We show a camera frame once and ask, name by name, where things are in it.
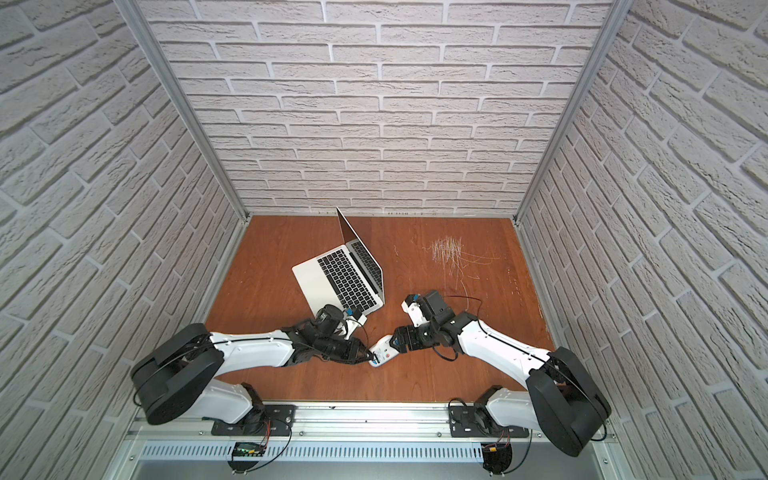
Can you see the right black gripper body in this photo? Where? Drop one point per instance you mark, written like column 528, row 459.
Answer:
column 402, row 341

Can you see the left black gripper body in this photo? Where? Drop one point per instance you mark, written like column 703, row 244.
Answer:
column 354, row 350

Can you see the white wireless mouse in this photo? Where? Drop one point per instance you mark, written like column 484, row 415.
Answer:
column 383, row 351

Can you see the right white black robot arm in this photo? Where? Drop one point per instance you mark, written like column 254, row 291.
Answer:
column 566, row 404

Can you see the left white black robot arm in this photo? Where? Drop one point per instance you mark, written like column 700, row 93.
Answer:
column 180, row 378

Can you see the silver open laptop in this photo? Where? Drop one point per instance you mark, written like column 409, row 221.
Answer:
column 347, row 276

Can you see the left green controller board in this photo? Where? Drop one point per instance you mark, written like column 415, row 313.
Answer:
column 247, row 451

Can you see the right black controller board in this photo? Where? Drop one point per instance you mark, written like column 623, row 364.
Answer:
column 496, row 457

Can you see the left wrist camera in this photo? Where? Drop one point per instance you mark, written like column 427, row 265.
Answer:
column 352, row 319

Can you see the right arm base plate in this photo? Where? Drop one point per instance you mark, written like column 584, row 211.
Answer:
column 469, row 421

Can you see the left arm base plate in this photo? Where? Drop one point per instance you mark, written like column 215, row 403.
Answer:
column 273, row 419

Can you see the aluminium front rail frame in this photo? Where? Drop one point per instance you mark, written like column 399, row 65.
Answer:
column 385, row 438

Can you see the left aluminium corner post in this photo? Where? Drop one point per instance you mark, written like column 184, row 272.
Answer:
column 140, row 27

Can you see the aluminium corner post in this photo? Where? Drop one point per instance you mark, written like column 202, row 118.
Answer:
column 603, row 43
column 140, row 27

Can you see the right aluminium corner post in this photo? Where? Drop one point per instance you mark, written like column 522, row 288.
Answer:
column 603, row 43

